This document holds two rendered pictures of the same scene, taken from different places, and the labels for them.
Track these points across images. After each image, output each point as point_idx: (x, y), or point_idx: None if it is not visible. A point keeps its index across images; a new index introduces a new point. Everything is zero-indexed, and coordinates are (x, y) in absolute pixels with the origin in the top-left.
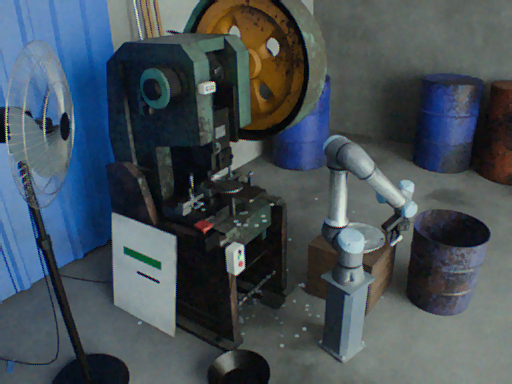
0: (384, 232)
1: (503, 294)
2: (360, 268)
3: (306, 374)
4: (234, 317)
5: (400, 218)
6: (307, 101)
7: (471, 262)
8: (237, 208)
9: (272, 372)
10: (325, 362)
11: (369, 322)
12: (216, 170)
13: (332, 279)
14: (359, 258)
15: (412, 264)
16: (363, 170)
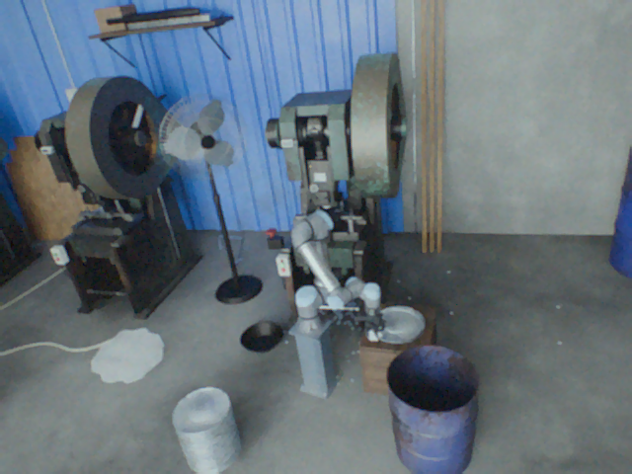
0: (428, 344)
1: None
2: (305, 321)
3: (281, 372)
4: (292, 308)
5: (367, 317)
6: (362, 178)
7: (400, 415)
8: None
9: (277, 355)
10: (297, 379)
11: (356, 396)
12: (318, 203)
13: None
14: (301, 311)
15: (409, 385)
16: (292, 242)
